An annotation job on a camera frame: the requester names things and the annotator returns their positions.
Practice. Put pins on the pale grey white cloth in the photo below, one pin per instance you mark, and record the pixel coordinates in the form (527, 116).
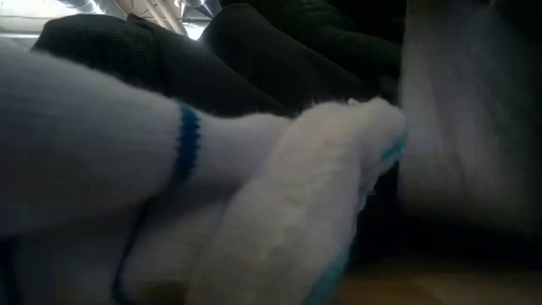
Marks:
(466, 127)

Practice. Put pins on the white teal striped sock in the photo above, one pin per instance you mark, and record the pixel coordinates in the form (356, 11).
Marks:
(296, 203)

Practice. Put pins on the dark green garment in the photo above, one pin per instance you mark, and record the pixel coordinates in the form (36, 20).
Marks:
(339, 34)

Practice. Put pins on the dark knit garment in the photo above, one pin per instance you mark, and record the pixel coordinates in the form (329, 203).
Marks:
(118, 55)

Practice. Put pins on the silver metal ceiling cone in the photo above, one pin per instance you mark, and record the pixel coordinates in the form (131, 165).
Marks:
(203, 6)

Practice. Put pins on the white blue striped sock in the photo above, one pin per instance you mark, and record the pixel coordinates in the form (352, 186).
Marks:
(84, 140)

